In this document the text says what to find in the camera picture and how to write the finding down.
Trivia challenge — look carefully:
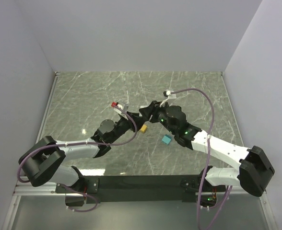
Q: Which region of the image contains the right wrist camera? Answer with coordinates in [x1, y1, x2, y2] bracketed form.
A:
[160, 90, 176, 107]

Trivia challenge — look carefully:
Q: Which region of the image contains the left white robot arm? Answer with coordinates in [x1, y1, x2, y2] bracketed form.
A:
[17, 112, 145, 193]

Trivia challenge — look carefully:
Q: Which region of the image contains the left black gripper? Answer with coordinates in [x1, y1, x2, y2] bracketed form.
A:
[108, 111, 144, 143]

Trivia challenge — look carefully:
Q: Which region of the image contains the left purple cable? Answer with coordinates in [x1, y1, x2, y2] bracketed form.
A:
[16, 105, 141, 213]

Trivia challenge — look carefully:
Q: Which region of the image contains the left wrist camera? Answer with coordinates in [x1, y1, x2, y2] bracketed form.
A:
[111, 102, 129, 113]

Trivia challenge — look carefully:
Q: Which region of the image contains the black base bar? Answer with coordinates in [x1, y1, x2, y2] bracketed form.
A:
[54, 174, 218, 208]

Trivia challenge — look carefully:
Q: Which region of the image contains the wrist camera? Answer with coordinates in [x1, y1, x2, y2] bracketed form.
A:
[111, 102, 129, 113]
[160, 90, 176, 107]

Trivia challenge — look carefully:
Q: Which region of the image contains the yellow plug adapter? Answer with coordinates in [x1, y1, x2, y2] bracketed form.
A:
[139, 125, 148, 133]

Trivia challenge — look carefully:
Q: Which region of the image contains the teal plug adapter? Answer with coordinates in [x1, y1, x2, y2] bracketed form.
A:
[162, 135, 173, 145]

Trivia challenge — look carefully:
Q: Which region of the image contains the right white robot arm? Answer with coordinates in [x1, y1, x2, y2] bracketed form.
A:
[139, 101, 275, 197]

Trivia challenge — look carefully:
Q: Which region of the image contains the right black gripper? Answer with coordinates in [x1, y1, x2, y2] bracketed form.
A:
[139, 100, 177, 136]

